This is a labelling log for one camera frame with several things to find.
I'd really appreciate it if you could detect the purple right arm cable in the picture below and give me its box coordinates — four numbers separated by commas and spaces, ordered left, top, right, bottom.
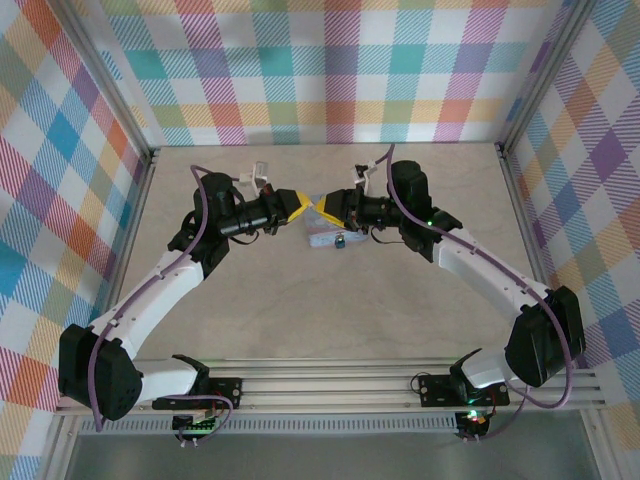
369, 143, 574, 444

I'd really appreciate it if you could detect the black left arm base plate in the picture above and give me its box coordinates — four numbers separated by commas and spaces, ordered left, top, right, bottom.
151, 377, 244, 413

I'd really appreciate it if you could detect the small red-lit circuit board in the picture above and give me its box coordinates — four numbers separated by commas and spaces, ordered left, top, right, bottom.
456, 409, 491, 438

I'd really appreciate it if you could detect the aluminium frame post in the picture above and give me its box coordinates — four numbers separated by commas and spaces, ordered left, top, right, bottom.
47, 0, 162, 167
496, 0, 600, 157

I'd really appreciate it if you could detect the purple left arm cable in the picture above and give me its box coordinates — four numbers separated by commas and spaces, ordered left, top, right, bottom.
87, 163, 262, 449

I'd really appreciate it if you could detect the aluminium side rail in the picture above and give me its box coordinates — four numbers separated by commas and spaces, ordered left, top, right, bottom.
497, 143, 572, 321
89, 149, 162, 351

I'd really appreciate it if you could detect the wide slotted aluminium rail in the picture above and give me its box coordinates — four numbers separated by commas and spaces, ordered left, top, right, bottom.
53, 356, 607, 417

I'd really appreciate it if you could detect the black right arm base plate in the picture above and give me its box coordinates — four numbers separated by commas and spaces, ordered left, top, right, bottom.
416, 372, 511, 409

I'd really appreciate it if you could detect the grey slotted cable duct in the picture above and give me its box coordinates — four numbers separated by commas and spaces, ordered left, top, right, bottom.
78, 416, 460, 436

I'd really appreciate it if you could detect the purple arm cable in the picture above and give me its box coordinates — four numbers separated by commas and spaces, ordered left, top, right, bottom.
87, 163, 262, 449
369, 143, 574, 444

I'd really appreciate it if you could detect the small green-lit circuit board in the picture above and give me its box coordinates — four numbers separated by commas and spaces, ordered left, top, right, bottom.
171, 413, 222, 435

